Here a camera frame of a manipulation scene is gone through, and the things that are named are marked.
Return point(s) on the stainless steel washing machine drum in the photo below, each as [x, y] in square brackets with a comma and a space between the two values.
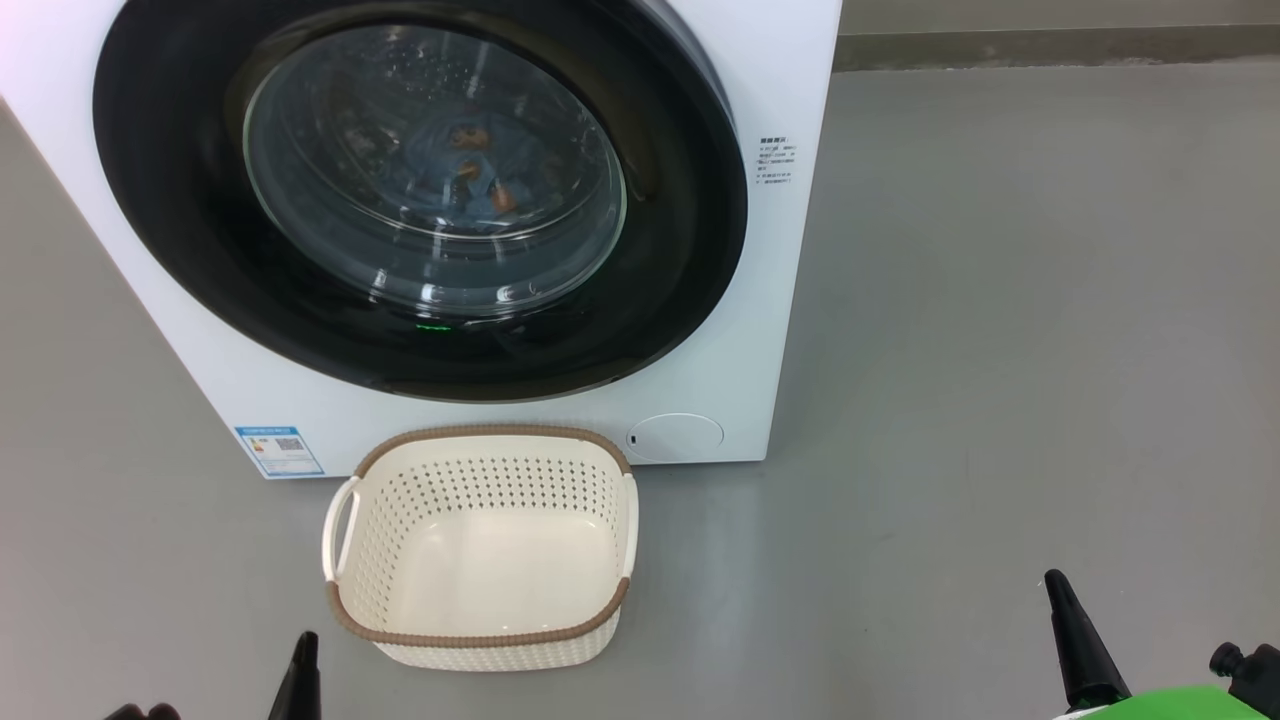
[330, 120]

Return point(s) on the white washing machine body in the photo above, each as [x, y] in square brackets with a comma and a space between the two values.
[780, 300]

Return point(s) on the cream perforated laundry basket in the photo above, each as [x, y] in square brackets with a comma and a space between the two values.
[480, 560]

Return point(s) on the blue cartoon print garment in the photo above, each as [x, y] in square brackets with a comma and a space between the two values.
[480, 170]

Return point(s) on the black round glass washer door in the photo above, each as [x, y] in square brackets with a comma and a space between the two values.
[160, 200]

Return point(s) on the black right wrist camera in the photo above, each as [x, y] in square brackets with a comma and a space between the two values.
[1255, 675]

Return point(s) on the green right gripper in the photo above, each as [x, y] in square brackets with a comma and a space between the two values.
[1180, 706]

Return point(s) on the round white filter cover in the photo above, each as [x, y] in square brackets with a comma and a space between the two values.
[675, 437]

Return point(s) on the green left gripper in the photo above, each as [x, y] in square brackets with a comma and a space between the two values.
[140, 714]

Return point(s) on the blue energy label sticker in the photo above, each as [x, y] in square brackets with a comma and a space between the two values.
[280, 452]

